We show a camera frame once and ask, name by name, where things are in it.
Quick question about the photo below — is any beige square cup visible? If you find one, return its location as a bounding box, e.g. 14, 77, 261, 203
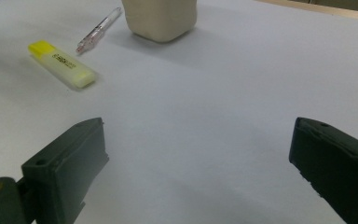
120, 0, 199, 44

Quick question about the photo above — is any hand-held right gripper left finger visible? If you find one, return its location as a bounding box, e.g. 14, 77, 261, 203
21, 117, 110, 224

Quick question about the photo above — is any clear ballpoint pen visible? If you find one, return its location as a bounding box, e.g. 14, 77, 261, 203
75, 7, 123, 55

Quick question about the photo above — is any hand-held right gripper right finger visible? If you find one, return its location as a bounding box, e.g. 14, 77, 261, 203
288, 117, 358, 224

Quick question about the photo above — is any yellow highlighter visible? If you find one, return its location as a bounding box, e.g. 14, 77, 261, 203
27, 39, 97, 90

